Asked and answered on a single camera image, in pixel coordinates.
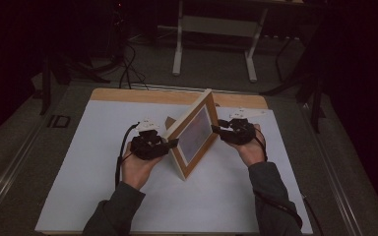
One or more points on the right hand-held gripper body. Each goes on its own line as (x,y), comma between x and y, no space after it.
(239,132)

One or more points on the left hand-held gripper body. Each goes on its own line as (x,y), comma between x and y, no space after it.
(146,147)

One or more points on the wooden photo frame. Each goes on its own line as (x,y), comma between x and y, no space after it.
(195,134)

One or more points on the person's right hand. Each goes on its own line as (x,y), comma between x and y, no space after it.
(252,152)

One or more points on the person's left hand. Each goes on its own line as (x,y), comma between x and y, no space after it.
(138,170)

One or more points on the black metal stand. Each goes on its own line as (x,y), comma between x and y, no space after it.
(315,98)
(46,82)

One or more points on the black floor socket plate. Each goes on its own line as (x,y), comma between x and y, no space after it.
(59,121)

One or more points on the white metal desk frame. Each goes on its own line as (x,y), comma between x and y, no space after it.
(216,26)

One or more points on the metal floor rail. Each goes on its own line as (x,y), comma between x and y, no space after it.
(336,183)
(6,183)

